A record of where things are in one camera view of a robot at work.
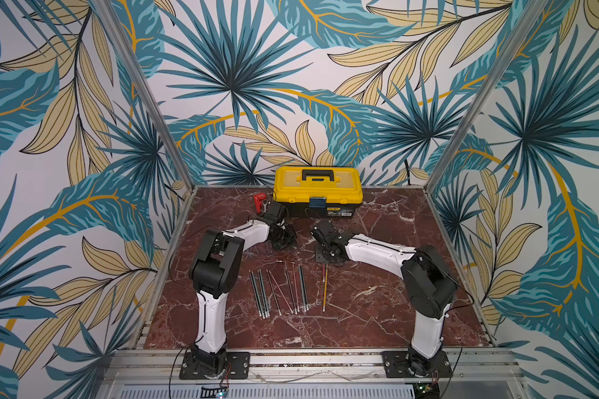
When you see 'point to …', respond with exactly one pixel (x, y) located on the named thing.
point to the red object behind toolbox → (258, 198)
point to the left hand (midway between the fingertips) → (296, 242)
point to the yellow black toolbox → (319, 191)
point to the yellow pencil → (324, 283)
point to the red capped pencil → (279, 291)
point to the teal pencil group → (301, 287)
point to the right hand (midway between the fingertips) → (322, 254)
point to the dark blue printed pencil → (261, 278)
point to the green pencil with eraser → (266, 299)
